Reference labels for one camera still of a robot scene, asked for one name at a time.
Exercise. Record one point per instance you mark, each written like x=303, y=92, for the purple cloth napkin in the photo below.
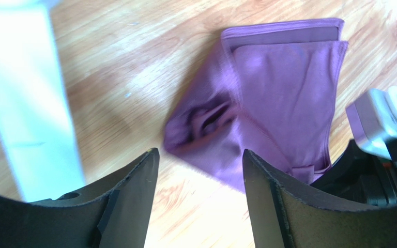
x=270, y=88

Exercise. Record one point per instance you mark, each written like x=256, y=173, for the white clothes rack stand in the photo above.
x=36, y=127

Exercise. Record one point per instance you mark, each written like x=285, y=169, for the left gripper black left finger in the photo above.
x=113, y=211

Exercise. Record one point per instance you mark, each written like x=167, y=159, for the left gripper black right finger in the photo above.
x=285, y=212

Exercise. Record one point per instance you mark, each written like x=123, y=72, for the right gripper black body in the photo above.
x=361, y=177

